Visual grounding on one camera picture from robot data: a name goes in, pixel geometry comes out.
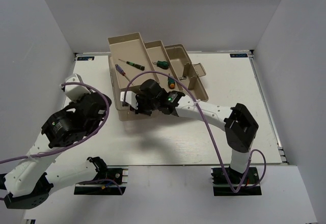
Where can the thin black green screwdriver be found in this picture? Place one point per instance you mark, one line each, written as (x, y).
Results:
(137, 66)

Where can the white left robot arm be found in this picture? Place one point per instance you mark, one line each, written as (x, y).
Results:
(30, 183)

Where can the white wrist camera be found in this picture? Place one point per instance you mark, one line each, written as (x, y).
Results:
(75, 92)
(129, 98)

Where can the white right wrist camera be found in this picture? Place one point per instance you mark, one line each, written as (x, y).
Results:
(129, 98)

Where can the blue red handled screwdriver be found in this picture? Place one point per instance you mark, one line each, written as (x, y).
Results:
(121, 71)

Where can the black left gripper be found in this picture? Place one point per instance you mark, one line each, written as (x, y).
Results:
(77, 103)

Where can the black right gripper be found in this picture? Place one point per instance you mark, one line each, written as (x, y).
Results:
(139, 98)

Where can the beige toolbox with clear lid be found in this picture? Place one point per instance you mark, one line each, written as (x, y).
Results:
(131, 48)

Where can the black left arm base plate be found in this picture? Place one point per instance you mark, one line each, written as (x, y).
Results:
(112, 182)

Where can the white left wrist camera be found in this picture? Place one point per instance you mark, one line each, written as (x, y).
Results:
(75, 92)

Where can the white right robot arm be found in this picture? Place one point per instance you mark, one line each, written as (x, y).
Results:
(237, 122)

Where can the stubby green orange screwdriver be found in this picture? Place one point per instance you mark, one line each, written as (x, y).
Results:
(171, 82)

